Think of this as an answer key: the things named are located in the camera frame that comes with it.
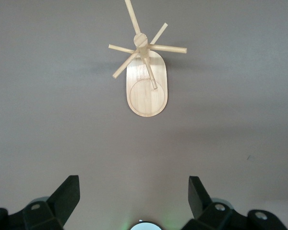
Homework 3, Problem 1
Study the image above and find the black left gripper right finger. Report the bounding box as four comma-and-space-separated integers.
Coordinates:
182, 176, 288, 230

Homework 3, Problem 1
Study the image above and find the wooden cup rack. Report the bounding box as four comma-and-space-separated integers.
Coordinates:
108, 0, 188, 118

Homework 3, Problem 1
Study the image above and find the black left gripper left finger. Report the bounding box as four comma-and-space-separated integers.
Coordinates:
0, 175, 80, 230

